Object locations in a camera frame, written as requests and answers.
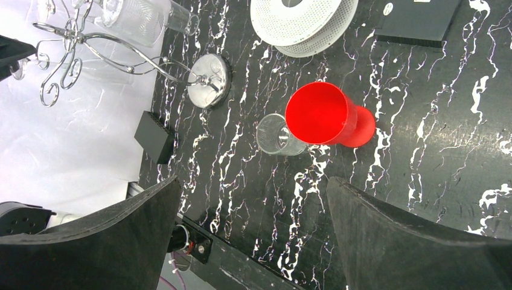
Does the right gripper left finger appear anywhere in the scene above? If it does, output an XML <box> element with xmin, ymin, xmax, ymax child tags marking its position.
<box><xmin>1</xmin><ymin>177</ymin><xmax>181</xmax><ymax>289</ymax></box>

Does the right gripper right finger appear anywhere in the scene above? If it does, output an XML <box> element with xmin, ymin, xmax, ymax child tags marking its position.
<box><xmin>327</xmin><ymin>177</ymin><xmax>511</xmax><ymax>289</ymax></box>

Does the red wine glass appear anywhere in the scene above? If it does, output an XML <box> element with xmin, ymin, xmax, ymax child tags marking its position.
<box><xmin>284</xmin><ymin>82</ymin><xmax>376</xmax><ymax>147</ymax></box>

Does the clear wine glass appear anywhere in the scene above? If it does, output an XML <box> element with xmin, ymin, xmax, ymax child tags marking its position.
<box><xmin>256</xmin><ymin>113</ymin><xmax>307</xmax><ymax>156</ymax></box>
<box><xmin>87</xmin><ymin>0</ymin><xmax>200</xmax><ymax>47</ymax></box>

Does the chrome wine glass rack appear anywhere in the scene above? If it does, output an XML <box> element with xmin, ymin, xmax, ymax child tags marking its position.
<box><xmin>33</xmin><ymin>1</ymin><xmax>232</xmax><ymax>109</ymax></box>

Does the clear wine glass on rack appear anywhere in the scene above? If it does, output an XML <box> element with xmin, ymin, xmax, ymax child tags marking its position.
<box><xmin>87</xmin><ymin>0</ymin><xmax>200</xmax><ymax>47</ymax></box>

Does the small black box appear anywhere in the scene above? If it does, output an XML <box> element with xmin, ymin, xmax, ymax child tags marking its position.
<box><xmin>134</xmin><ymin>111</ymin><xmax>175</xmax><ymax>164</ymax></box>

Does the black flat box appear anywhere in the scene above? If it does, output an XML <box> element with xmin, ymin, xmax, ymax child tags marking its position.
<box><xmin>374</xmin><ymin>0</ymin><xmax>461</xmax><ymax>48</ymax></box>

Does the white filament spool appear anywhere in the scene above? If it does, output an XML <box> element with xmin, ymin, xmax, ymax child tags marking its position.
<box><xmin>250</xmin><ymin>0</ymin><xmax>359</xmax><ymax>58</ymax></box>

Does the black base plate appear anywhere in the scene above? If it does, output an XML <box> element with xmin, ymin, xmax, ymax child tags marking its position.
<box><xmin>168</xmin><ymin>213</ymin><xmax>301</xmax><ymax>289</ymax></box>

